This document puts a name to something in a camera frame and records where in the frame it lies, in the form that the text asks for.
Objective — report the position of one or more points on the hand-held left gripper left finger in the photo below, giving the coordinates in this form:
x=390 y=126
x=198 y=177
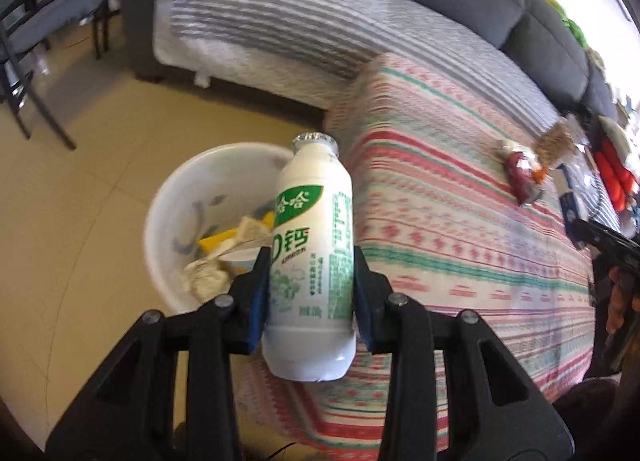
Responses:
x=257 y=311

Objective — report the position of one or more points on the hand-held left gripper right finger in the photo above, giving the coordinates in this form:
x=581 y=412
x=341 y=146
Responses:
x=365 y=321

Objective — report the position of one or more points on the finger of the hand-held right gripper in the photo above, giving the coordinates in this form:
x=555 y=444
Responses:
x=605 y=241

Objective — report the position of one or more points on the white printed paper wrapper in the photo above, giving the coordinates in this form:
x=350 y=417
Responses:
x=245 y=232

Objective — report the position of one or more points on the yellow foil packet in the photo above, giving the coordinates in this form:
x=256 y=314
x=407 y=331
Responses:
x=210 y=242

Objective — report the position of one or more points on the white green-label bottle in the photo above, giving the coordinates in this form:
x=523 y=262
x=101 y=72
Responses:
x=310 y=241

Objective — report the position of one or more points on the white plastic bin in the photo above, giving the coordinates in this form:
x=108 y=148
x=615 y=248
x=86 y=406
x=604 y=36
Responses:
x=170 y=221

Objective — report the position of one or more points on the person's right hand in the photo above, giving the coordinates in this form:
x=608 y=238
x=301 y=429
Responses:
x=619 y=303

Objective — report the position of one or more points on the blue and white carton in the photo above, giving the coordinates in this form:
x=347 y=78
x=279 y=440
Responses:
x=570 y=211

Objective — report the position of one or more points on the orange pumpkin cushion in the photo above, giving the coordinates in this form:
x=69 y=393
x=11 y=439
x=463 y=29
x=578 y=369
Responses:
x=612 y=176

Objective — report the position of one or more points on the red snack wrapper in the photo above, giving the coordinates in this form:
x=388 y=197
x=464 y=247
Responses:
x=522 y=176

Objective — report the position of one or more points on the white pillow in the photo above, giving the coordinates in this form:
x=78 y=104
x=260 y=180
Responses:
x=617 y=133

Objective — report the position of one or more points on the brown snack packet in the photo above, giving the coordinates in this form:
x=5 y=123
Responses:
x=555 y=143

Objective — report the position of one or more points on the red green patterned tablecloth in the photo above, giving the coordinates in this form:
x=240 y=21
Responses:
x=450 y=241

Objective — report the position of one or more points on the green plush toy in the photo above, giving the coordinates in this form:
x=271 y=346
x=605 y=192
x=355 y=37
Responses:
x=574 y=26

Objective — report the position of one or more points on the grey striped sofa cover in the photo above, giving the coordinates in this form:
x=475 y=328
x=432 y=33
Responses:
x=300 y=26

